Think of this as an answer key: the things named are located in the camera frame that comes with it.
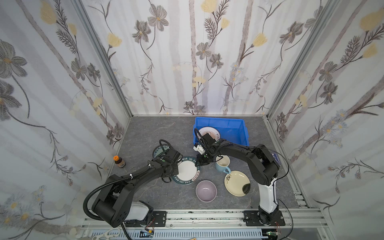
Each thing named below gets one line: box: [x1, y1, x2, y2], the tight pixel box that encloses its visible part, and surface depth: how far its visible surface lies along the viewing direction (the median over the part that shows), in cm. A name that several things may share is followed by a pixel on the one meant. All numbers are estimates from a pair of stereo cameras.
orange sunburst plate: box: [198, 126, 221, 141], surface depth 110 cm
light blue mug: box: [215, 154, 231, 174], surface depth 86 cm
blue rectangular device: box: [271, 153, 282, 166], surface depth 97 cm
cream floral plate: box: [224, 170, 251, 197], surface depth 86 cm
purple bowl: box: [195, 180, 218, 203], surface depth 82 cm
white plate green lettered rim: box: [172, 156, 201, 185], surface depth 89 cm
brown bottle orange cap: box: [113, 155, 126, 168], surface depth 90 cm
